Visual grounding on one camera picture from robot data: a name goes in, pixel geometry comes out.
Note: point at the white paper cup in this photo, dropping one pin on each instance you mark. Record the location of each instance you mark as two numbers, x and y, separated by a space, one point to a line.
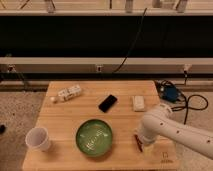
38 138

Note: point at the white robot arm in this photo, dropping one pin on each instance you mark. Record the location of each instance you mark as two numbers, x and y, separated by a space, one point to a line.
157 121

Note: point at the red chili pepper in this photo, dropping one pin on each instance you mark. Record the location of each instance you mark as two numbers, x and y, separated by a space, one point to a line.
139 144

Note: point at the black smartphone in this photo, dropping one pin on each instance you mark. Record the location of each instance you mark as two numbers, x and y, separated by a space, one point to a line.
105 105

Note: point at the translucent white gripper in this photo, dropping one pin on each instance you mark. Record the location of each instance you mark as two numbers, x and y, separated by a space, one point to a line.
147 149

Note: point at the blue power adapter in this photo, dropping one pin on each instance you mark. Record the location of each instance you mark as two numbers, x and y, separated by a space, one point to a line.
170 93

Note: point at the white rectangular soap bar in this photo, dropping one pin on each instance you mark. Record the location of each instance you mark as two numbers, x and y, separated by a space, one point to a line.
138 103

